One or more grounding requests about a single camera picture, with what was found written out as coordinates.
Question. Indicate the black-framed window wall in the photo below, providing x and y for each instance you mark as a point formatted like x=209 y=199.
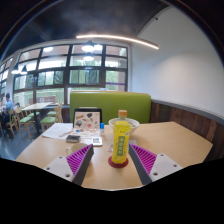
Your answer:
x=66 y=71

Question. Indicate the group of green-seated wooden chairs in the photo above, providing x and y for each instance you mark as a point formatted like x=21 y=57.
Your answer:
x=48 y=119

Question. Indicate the small blue-capped bottle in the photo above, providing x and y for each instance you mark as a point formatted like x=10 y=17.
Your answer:
x=102 y=128

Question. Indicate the white paper sheets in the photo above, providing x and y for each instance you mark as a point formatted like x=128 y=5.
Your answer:
x=57 y=130

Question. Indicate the long linear ceiling light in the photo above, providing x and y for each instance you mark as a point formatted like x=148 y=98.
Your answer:
x=120 y=38

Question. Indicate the flat round red coaster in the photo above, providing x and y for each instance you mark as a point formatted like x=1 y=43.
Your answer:
x=118 y=165

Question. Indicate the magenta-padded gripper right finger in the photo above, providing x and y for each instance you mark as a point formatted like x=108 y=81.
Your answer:
x=144 y=160

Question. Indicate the person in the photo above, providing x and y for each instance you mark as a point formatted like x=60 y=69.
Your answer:
x=8 y=106

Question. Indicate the group of pendant lamps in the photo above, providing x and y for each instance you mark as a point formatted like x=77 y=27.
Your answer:
x=88 y=47

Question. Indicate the yellow drink bottle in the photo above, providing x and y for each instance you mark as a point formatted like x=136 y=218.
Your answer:
x=120 y=140

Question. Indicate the small dark box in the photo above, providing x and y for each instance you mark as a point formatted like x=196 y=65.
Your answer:
x=73 y=138

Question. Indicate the green upholstered bench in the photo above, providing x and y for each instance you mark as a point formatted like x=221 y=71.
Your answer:
x=110 y=103

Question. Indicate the white printed booklet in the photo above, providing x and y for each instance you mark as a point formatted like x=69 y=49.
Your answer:
x=95 y=140

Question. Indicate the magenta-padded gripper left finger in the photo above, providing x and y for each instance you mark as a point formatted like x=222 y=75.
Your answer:
x=77 y=160

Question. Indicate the wooden dining table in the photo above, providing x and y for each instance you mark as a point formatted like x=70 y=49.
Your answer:
x=36 y=106

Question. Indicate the black tablet with stickers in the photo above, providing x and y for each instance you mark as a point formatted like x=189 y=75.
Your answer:
x=87 y=119

